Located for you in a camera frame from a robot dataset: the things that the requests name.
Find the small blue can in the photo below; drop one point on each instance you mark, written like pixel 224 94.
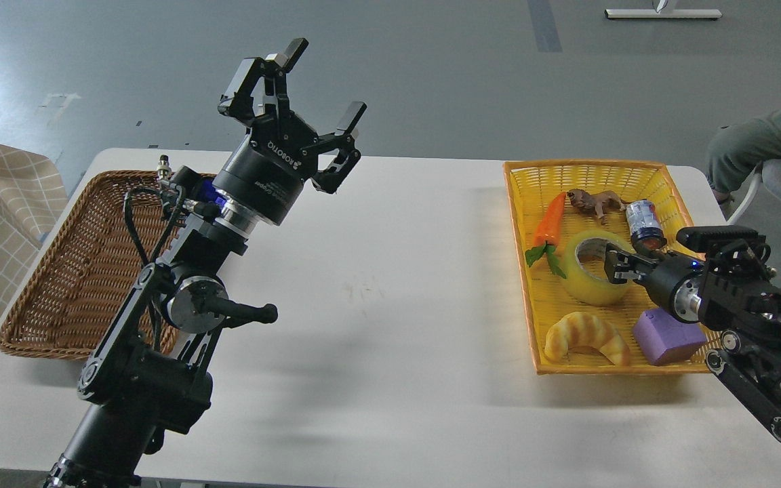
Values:
pixel 646 233

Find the orange toy carrot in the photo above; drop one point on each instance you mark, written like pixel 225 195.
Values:
pixel 547 237

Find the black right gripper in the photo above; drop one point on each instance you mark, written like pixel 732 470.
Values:
pixel 672 282

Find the white stand base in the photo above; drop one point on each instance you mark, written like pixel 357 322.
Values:
pixel 662 10

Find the seated person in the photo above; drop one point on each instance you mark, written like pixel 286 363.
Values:
pixel 736 150

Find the yellow tape roll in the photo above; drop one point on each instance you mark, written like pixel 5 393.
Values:
pixel 582 262

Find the brown wicker basket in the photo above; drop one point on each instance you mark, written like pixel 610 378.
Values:
pixel 86 272

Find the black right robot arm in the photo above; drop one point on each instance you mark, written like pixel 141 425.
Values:
pixel 724 285

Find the yellow plastic basket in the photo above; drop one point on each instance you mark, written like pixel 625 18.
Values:
pixel 680 197

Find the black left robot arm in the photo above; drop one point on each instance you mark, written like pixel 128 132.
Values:
pixel 149 373

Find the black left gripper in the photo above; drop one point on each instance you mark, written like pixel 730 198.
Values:
pixel 272 173

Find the toy croissant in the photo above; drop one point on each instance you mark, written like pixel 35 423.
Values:
pixel 583 329

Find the brown toy animal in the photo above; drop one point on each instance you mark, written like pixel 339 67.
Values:
pixel 596 203

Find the purple foam block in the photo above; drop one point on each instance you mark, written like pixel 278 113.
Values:
pixel 664 340

